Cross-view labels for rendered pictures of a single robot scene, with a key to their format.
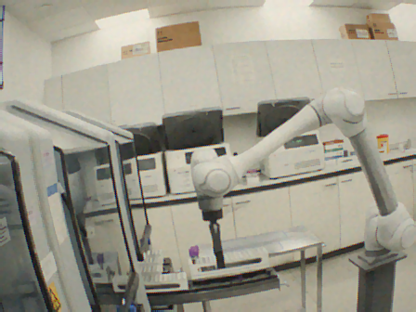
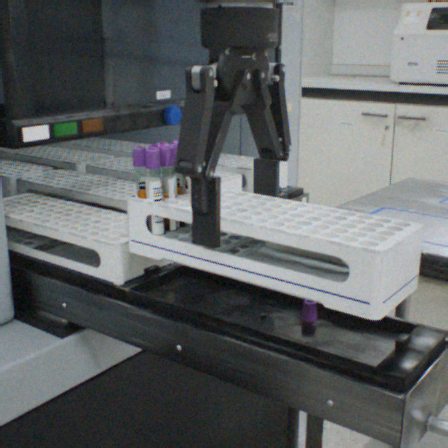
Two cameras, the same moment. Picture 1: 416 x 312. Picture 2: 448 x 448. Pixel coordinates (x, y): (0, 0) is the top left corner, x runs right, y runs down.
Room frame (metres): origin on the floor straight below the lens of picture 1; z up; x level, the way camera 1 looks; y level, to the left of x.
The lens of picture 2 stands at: (1.19, -0.38, 1.08)
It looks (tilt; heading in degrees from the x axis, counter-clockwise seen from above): 16 degrees down; 40
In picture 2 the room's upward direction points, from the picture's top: straight up
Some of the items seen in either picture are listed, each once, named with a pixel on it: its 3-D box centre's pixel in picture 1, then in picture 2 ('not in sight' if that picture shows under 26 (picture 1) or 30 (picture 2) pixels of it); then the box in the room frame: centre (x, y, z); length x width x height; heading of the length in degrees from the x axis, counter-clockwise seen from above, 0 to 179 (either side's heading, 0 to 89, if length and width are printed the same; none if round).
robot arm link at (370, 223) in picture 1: (379, 224); not in sight; (1.81, -0.74, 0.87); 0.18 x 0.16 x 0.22; 8
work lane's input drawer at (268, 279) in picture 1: (197, 292); (168, 306); (1.68, 0.12, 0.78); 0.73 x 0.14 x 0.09; 93
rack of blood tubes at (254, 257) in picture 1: (228, 263); (263, 238); (1.68, -0.02, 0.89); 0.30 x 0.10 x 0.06; 93
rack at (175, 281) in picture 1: (150, 285); (67, 237); (1.67, 0.30, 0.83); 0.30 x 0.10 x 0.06; 93
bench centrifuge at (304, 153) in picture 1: (288, 136); not in sight; (4.33, -0.76, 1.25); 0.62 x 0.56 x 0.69; 3
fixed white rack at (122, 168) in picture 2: (131, 267); (160, 186); (1.97, 0.42, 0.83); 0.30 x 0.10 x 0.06; 93
